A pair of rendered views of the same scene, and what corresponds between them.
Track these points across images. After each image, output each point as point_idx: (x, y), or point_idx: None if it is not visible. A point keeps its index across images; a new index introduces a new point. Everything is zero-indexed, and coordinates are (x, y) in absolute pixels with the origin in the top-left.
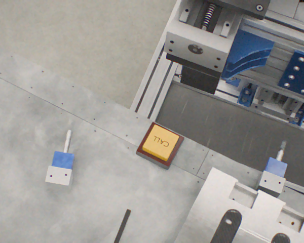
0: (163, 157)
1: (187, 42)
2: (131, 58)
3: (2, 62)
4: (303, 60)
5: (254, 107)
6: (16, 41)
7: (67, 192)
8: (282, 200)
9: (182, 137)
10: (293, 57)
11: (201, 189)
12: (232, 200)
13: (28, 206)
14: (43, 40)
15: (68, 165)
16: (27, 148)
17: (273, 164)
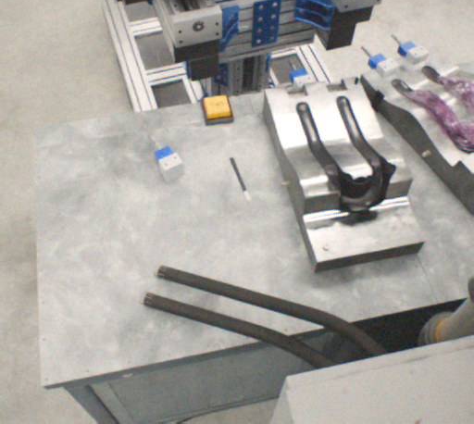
0: (227, 111)
1: (191, 23)
2: None
3: (64, 132)
4: (262, 6)
5: None
6: (25, 190)
7: (181, 175)
8: None
9: (227, 96)
10: (255, 9)
11: (269, 104)
12: (293, 98)
13: (163, 200)
14: None
15: (170, 154)
16: (130, 168)
17: (295, 73)
